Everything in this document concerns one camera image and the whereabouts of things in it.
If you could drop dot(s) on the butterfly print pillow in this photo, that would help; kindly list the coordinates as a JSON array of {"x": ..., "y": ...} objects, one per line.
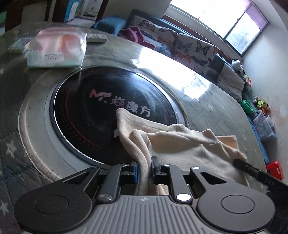
[
  {"x": 157, "y": 33},
  {"x": 195, "y": 52}
]

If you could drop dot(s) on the white pink tissue pack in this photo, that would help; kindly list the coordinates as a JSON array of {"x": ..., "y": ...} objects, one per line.
[{"x": 56, "y": 48}]

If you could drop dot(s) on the blue cabinet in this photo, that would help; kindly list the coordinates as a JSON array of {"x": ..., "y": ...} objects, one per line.
[{"x": 70, "y": 10}]

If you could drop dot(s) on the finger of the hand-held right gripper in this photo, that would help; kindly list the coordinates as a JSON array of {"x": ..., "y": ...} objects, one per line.
[{"x": 254, "y": 172}]

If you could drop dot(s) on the black round induction cooktop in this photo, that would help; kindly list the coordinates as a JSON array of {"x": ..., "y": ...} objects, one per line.
[{"x": 90, "y": 112}]

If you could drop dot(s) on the panda plush toy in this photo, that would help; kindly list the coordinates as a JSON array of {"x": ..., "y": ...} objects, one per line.
[{"x": 237, "y": 65}]

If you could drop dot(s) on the grey pillow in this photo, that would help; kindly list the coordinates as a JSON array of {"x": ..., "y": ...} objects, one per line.
[{"x": 231, "y": 83}]

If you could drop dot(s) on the blue sofa cover cloth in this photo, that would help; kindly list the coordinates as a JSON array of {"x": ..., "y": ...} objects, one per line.
[{"x": 262, "y": 148}]

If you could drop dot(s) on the green plastic bowl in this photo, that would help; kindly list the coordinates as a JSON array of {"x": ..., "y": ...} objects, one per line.
[{"x": 247, "y": 106}]

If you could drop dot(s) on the orange green toy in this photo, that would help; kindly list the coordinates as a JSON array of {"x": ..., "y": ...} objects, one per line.
[{"x": 248, "y": 81}]

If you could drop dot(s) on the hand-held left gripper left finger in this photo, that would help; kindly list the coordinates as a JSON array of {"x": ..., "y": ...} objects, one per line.
[{"x": 134, "y": 172}]

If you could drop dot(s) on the clear plastic storage box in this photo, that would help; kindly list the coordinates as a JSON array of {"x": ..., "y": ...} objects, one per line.
[{"x": 264, "y": 127}]

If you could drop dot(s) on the window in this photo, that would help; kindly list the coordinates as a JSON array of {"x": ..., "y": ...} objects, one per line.
[{"x": 216, "y": 18}]

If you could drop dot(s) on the blue sofa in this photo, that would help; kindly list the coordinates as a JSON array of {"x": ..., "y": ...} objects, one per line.
[{"x": 110, "y": 24}]

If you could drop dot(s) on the small clear packet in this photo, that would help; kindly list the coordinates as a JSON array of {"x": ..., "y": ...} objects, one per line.
[{"x": 20, "y": 45}]

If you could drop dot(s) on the purple roller blind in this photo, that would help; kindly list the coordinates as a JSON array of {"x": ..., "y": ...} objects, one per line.
[{"x": 256, "y": 16}]

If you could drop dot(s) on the magenta cloth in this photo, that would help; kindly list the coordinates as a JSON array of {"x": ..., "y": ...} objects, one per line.
[{"x": 132, "y": 33}]

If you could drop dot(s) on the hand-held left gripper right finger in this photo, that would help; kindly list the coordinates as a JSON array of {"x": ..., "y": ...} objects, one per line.
[{"x": 154, "y": 169}]

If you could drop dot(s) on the cream sweatshirt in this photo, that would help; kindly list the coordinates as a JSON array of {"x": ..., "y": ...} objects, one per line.
[{"x": 180, "y": 146}]

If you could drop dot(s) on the colourful plush toys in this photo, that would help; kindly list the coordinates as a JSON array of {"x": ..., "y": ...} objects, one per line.
[{"x": 261, "y": 103}]

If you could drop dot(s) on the dark wooden door frame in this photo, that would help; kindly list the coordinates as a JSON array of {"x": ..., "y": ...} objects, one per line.
[{"x": 50, "y": 10}]

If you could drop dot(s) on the dark wooden chair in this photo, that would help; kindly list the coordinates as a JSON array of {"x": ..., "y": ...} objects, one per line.
[{"x": 13, "y": 13}]

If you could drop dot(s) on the grey remote control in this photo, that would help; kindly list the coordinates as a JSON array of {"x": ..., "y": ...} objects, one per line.
[{"x": 96, "y": 38}]

